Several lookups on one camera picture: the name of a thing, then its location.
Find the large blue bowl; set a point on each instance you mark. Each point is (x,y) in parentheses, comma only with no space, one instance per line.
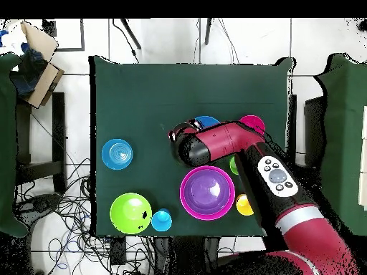
(208,121)

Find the purple bowl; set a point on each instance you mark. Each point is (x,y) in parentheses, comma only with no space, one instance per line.
(200,192)

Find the large pink bowl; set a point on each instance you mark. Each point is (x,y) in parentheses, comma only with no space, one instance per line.
(182,197)

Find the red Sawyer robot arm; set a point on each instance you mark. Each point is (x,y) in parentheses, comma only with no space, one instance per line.
(223,140)

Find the green cup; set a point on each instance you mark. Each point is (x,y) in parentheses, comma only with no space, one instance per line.
(232,166)

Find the small translucent blue bowl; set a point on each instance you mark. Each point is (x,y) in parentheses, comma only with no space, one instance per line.
(116,154)

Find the blue cup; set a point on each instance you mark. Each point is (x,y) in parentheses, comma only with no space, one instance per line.
(162,220)

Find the small pink bowl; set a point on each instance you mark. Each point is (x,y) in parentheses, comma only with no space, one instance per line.
(253,121)

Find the yellow cup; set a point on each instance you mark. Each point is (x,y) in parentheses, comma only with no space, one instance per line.
(243,205)

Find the green bowl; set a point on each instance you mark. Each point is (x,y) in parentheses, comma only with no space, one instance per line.
(127,213)

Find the dark green tablecloth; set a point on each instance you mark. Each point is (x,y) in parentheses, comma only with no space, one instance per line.
(129,86)

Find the black floor box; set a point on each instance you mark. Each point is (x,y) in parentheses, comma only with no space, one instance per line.
(118,252)

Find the black tripod leg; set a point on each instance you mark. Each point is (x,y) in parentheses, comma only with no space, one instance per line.
(130,33)
(208,31)

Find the green cloth side table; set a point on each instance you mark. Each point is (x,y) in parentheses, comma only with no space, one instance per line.
(344,129)
(7,143)

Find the dark blue bag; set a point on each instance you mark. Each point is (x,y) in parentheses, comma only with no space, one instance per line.
(28,74)

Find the cardboard box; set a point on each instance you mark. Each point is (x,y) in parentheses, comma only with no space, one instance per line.
(40,40)

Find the black chair frame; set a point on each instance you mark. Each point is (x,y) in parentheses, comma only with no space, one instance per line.
(292,120)
(58,129)

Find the grey pedestal foot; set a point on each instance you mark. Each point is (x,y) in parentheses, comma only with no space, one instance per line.
(40,202)

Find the black square frame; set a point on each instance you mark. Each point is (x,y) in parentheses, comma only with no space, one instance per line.
(83,34)

